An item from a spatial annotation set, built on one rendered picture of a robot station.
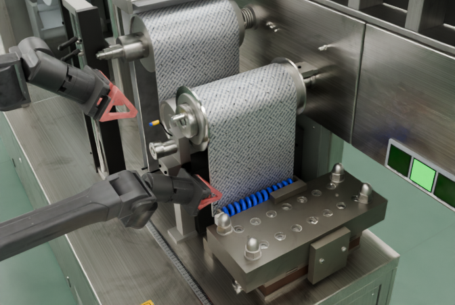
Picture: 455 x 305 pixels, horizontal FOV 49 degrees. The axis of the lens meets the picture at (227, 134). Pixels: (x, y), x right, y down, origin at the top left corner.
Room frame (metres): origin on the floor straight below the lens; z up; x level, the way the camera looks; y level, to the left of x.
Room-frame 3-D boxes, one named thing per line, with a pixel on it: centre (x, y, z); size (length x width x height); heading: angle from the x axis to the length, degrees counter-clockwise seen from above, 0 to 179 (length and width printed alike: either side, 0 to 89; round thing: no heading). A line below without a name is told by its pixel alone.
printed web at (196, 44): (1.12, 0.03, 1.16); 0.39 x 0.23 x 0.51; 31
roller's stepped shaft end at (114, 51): (1.11, 0.27, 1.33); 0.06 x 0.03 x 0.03; 121
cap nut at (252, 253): (0.75, -0.04, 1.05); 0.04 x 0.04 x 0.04
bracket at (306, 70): (1.09, -0.18, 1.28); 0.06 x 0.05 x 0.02; 121
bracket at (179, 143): (0.95, 0.13, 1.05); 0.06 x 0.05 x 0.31; 121
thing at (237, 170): (0.95, -0.06, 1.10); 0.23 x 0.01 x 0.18; 121
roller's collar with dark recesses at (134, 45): (1.14, 0.22, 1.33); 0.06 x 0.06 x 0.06; 31
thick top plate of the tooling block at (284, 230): (0.87, -0.16, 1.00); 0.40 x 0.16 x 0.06; 121
